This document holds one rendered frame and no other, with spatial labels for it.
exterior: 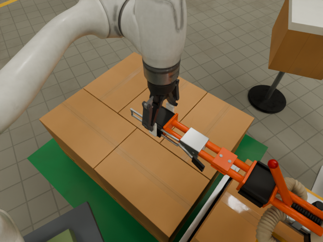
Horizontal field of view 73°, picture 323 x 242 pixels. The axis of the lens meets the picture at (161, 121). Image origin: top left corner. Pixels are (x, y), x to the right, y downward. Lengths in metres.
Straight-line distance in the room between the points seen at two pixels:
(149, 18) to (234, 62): 2.60
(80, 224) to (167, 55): 0.88
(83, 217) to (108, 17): 0.88
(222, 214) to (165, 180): 0.53
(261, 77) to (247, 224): 2.19
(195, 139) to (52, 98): 2.20
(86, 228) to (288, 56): 1.73
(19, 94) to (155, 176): 1.08
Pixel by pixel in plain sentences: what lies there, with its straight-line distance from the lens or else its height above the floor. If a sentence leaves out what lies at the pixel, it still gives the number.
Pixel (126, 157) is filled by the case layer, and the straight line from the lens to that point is 1.43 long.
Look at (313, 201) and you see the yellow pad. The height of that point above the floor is 1.12.
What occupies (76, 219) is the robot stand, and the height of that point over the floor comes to 0.75.
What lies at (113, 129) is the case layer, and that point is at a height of 0.54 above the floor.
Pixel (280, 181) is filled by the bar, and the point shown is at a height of 1.30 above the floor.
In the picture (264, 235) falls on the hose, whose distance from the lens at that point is 0.70.
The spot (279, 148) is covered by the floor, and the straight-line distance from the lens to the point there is 2.34.
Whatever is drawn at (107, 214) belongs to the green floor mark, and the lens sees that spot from 1.90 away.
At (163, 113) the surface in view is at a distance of 0.72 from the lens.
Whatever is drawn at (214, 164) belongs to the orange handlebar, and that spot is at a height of 1.22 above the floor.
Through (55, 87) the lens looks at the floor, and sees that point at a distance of 2.81.
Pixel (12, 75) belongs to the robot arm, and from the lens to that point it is 0.39.
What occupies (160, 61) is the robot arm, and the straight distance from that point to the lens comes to 0.48.
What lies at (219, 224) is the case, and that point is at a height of 0.95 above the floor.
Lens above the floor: 1.81
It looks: 55 degrees down
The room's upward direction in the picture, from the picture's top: straight up
